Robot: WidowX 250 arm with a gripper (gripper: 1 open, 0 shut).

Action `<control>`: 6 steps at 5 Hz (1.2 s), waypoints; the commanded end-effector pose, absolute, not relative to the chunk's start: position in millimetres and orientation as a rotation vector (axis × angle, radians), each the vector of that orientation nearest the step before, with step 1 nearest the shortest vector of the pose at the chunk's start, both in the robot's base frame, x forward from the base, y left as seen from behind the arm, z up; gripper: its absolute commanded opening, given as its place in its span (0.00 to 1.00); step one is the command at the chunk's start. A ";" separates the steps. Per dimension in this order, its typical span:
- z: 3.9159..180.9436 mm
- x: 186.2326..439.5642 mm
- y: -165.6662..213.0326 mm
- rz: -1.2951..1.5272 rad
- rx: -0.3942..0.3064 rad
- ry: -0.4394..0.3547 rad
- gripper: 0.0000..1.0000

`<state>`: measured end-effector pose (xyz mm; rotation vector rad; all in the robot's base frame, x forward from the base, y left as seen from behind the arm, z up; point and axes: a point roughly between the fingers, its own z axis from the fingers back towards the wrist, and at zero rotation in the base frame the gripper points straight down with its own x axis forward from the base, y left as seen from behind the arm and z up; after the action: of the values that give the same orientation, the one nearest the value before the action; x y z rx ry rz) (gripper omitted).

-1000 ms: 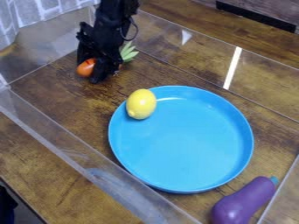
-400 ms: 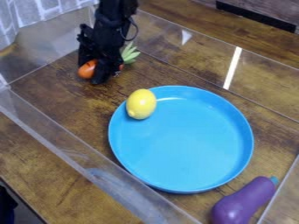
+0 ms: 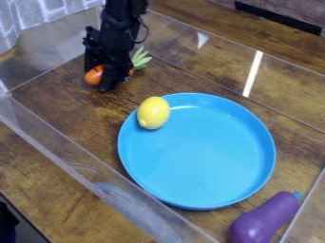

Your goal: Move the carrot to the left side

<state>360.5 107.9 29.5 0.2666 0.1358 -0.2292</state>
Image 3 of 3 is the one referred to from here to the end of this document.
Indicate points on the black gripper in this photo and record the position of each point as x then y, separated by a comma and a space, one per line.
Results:
109, 43

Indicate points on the orange toy carrot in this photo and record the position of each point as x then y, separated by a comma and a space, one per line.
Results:
140, 59

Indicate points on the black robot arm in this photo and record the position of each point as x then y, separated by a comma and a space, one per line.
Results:
123, 8

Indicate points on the yellow toy lemon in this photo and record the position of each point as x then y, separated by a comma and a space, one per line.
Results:
152, 113

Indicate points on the blue round plate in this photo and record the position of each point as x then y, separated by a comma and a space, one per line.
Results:
208, 159

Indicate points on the purple toy eggplant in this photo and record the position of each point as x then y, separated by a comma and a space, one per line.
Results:
255, 226

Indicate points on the clear acrylic enclosure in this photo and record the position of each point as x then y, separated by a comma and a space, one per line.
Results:
60, 172

